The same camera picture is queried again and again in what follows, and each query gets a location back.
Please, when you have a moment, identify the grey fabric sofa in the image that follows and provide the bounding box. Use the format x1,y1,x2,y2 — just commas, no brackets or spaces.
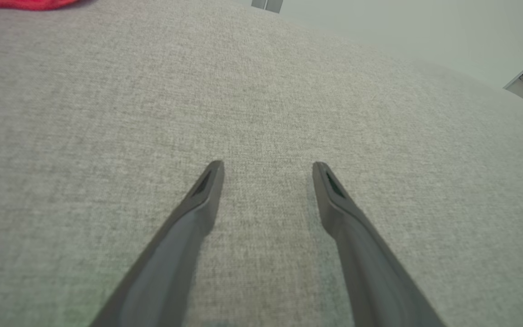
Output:
0,0,523,327

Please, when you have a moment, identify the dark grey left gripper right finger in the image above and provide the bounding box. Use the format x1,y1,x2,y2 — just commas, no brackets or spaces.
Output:
312,161,446,327

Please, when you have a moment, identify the red white basketball jersey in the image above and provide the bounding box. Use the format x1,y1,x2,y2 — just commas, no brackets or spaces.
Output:
0,0,81,11

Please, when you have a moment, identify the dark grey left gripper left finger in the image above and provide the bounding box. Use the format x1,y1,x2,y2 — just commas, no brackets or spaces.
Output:
89,160,225,327

